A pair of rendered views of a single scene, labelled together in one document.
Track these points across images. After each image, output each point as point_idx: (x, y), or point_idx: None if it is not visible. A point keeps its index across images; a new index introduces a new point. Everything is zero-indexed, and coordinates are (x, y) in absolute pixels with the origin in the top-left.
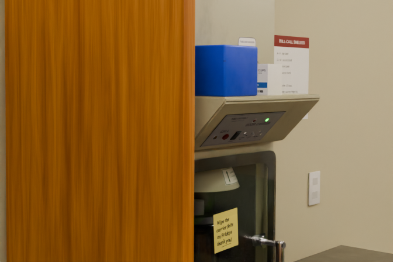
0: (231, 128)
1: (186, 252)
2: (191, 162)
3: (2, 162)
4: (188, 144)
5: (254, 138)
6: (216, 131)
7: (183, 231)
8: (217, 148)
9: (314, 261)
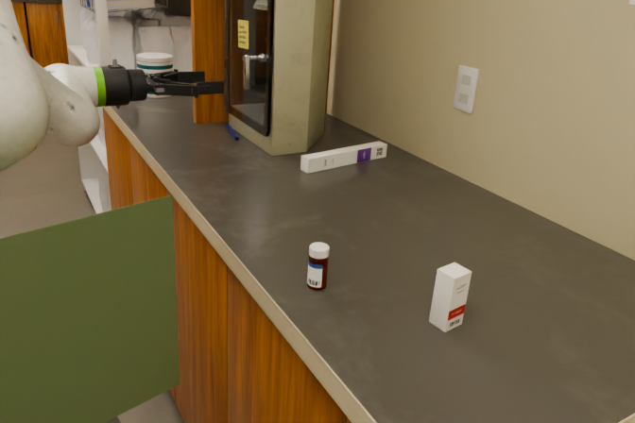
0: None
1: (192, 23)
2: None
3: None
4: None
5: None
6: None
7: (191, 10)
8: None
9: (606, 258)
